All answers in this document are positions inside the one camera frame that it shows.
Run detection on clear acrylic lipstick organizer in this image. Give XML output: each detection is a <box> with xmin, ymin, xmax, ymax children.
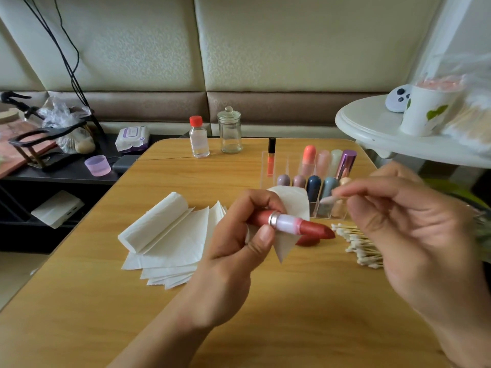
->
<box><xmin>266</xmin><ymin>137</ymin><xmax>358</xmax><ymax>219</ymax></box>

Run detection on stack of white tissues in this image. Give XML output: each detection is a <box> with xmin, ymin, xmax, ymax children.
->
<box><xmin>117</xmin><ymin>191</ymin><xmax>228</xmax><ymax>290</ymax></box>

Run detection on white panda figure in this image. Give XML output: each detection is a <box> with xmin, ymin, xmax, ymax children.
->
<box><xmin>385</xmin><ymin>85</ymin><xmax>414</xmax><ymax>113</ymax></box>

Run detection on black clip tool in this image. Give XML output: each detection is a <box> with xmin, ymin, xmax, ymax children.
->
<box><xmin>0</xmin><ymin>90</ymin><xmax>39</xmax><ymax>116</ymax></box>

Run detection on pile of cotton swabs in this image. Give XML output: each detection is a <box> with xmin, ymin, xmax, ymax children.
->
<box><xmin>330</xmin><ymin>222</ymin><xmax>385</xmax><ymax>270</ymax></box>

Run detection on beige padded backrest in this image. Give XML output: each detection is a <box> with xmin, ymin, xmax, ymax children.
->
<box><xmin>0</xmin><ymin>0</ymin><xmax>446</xmax><ymax>139</ymax></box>

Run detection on clear bottle red cap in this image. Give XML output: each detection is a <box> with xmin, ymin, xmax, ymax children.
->
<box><xmin>189</xmin><ymin>114</ymin><xmax>210</xmax><ymax>158</ymax></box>

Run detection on crumpled clear plastic bag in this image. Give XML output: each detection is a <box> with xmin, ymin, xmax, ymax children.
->
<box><xmin>38</xmin><ymin>94</ymin><xmax>97</xmax><ymax>155</ymax></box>

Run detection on wet wipes pack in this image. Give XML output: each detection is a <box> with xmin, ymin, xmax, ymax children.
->
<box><xmin>115</xmin><ymin>125</ymin><xmax>150</xmax><ymax>153</ymax></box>

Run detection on white mug green leaf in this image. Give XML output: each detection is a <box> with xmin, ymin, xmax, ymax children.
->
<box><xmin>399</xmin><ymin>76</ymin><xmax>465</xmax><ymax>137</ymax></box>

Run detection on white power bank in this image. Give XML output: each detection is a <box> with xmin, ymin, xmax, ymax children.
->
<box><xmin>31</xmin><ymin>190</ymin><xmax>85</xmax><ymax>229</ymax></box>

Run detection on pink tray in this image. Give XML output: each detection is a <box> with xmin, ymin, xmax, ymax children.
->
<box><xmin>0</xmin><ymin>119</ymin><xmax>55</xmax><ymax>181</ymax></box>

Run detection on yellow-green bin with bag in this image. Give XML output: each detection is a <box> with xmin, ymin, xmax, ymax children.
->
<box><xmin>441</xmin><ymin>176</ymin><xmax>491</xmax><ymax>261</ymax></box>

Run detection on person's left hand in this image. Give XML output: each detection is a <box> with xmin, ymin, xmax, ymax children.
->
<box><xmin>184</xmin><ymin>189</ymin><xmax>288</xmax><ymax>330</ymax></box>

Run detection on jar with wooden lid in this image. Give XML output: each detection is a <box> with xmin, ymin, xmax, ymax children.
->
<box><xmin>0</xmin><ymin>107</ymin><xmax>20</xmax><ymax>127</ymax></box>

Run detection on small purple plastic cup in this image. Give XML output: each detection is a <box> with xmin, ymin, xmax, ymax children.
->
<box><xmin>84</xmin><ymin>154</ymin><xmax>112</xmax><ymax>178</ymax></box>

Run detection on black low shelf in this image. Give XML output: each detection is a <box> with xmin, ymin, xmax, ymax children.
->
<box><xmin>0</xmin><ymin>126</ymin><xmax>189</xmax><ymax>254</ymax></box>

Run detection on glass jar with lid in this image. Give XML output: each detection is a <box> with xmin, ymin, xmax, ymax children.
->
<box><xmin>217</xmin><ymin>106</ymin><xmax>243</xmax><ymax>155</ymax></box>

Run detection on person's right forearm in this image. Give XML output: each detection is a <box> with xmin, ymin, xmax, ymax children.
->
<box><xmin>437</xmin><ymin>295</ymin><xmax>491</xmax><ymax>368</ymax></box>

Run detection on red lipstick pink tube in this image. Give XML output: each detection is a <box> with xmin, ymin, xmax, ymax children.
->
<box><xmin>253</xmin><ymin>209</ymin><xmax>337</xmax><ymax>241</ymax></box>

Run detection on white tissue sheet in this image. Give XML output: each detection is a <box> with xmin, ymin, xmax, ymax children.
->
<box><xmin>245</xmin><ymin>185</ymin><xmax>311</xmax><ymax>263</ymax></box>

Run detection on black cables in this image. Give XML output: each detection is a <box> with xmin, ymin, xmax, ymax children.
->
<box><xmin>19</xmin><ymin>0</ymin><xmax>101</xmax><ymax>127</ymax></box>

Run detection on person's right hand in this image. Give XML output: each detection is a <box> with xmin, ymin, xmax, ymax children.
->
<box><xmin>331</xmin><ymin>162</ymin><xmax>491</xmax><ymax>334</ymax></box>

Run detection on white round side table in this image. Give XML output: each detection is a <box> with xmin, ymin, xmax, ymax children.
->
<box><xmin>335</xmin><ymin>94</ymin><xmax>491</xmax><ymax>169</ymax></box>

